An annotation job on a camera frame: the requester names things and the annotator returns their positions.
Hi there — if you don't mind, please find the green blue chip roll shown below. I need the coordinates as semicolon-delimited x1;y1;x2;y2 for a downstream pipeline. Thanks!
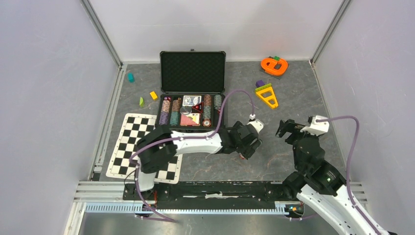
203;106;211;120

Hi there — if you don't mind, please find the grey green chip roll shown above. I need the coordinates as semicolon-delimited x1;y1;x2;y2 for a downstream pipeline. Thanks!
213;94;222;110

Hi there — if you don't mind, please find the brown poker chip roll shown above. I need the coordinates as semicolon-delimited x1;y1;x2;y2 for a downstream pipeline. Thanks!
204;94;212;107

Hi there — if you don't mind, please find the clear round disc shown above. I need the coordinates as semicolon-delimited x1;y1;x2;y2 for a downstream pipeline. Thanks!
180;106;192;115

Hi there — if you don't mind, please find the black poker carrying case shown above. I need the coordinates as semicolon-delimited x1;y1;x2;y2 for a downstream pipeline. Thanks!
156;50;227;133

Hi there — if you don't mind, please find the brown 100 chip roll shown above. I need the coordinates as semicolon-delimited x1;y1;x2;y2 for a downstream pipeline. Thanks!
172;99;181;113

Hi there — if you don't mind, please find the purple poker chip roll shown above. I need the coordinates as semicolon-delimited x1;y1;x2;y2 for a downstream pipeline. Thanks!
159;111;169;125

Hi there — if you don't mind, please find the pink brown chip roll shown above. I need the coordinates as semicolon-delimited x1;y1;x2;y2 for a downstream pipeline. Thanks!
161;100;171;113

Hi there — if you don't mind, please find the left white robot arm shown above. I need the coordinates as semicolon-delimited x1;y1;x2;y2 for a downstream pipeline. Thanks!
132;119;264;200

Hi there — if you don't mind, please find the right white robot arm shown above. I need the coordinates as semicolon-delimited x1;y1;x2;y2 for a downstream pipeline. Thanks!
276;116;391;235

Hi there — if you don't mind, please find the yellow triangle toy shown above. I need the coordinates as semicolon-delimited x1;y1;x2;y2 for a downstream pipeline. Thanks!
255;83;278;109

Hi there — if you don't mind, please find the purple toy block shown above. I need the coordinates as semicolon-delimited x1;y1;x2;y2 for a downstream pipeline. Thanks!
255;80;265;88

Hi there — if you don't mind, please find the red playing card deck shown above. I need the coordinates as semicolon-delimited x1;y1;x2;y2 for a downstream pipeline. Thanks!
180;113;200;126

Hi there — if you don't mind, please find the orange toy track piece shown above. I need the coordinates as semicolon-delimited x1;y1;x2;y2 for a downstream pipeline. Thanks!
260;56;288;76

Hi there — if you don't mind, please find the blue playing card deck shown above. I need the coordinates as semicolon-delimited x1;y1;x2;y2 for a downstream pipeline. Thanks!
182;95;202;106

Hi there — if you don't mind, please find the teal poker chip roll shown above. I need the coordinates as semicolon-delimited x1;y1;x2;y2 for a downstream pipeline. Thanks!
170;111;180;126

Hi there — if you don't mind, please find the yellow toy block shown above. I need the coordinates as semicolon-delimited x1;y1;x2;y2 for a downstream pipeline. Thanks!
150;91;159;100

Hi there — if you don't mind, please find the green half-round block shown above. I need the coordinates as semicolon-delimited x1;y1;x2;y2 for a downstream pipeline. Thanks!
139;97;145;108

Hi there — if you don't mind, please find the black white chessboard mat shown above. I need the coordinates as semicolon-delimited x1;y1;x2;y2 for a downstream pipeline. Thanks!
106;113;183;184

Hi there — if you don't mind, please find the teal toy block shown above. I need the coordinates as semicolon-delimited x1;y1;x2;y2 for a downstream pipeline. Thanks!
127;73;135;83

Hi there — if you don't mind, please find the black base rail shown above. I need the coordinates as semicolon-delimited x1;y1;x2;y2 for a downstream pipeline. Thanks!
123;181;304;218

